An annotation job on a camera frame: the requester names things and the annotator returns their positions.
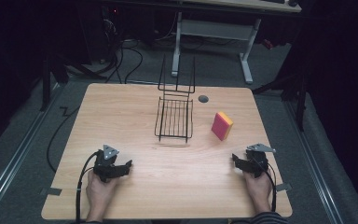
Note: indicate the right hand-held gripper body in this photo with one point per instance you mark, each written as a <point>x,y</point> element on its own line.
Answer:
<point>256,160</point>

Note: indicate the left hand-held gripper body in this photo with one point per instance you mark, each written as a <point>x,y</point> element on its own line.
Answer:
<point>105,164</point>

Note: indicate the pink and yellow sponge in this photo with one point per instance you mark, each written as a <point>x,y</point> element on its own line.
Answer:
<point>222,126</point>

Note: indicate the person's left hand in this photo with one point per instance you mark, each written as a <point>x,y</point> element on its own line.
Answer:
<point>99,193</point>

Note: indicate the person's right hand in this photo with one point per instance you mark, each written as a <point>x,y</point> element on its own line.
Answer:
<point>259,189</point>

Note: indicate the grey tape piece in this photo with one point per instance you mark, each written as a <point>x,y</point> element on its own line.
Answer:
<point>283,187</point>
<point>53,191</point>

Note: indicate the black metal stand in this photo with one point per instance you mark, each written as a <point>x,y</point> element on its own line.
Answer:
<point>56,71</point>
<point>292,90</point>

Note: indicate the red object on floor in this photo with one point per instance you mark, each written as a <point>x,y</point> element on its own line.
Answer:
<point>267,44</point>

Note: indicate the white-legged desk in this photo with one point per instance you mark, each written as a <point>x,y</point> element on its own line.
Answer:
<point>217,31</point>

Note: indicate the aluminium floor rail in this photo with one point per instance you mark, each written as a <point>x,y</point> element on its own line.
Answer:
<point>313,165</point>
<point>15,158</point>

